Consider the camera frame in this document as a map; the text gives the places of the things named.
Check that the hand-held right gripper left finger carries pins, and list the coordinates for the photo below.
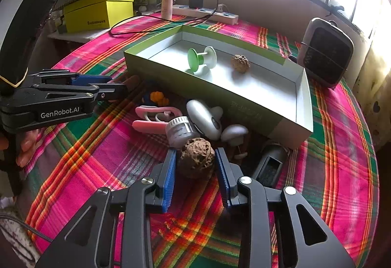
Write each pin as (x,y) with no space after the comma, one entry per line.
(169,182)

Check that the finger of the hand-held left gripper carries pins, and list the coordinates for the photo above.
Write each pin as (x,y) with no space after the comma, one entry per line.
(82,80)
(107,93)

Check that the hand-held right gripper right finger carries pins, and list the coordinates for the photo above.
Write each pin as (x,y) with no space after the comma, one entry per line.
(224,182)

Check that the brown walnut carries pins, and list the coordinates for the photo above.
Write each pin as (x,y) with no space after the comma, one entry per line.
(240,63)
(195,158)

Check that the white mushroom-shaped object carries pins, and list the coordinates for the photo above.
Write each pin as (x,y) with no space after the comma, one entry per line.
(233,133)

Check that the pink and white clip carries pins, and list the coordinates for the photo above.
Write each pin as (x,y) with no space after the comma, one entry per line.
(146,126)

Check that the silver jar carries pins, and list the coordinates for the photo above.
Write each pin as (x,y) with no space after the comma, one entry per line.
(181,132)

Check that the blue and orange toy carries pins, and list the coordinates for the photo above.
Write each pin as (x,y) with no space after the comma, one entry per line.
(158,96)

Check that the white and silver massager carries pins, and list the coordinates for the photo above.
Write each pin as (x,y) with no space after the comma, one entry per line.
(201,115)

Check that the green cardboard box tray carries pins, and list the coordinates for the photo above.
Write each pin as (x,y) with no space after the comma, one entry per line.
(275,96)

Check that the green and white spool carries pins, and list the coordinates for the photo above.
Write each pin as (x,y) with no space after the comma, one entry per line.
(200,58)

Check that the person's left hand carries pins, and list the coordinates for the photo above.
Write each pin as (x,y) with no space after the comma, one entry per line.
(27,145)

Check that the white board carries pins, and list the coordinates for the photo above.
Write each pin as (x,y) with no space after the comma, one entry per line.
(79,35)

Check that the yellow box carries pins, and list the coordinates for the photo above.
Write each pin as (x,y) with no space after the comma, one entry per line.
(91,14)

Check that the white power strip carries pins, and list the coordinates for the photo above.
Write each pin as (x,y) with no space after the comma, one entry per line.
(183,9)

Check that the plaid tablecloth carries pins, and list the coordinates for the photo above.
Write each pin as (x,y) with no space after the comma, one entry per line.
(330,139)

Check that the white plug adapter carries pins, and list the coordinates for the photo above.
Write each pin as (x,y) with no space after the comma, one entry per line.
(222,8)

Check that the small grey heater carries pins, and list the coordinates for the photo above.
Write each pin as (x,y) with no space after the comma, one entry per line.
(326,54)

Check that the heart print curtain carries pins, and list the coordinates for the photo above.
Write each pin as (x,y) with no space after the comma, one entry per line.
(375,78)

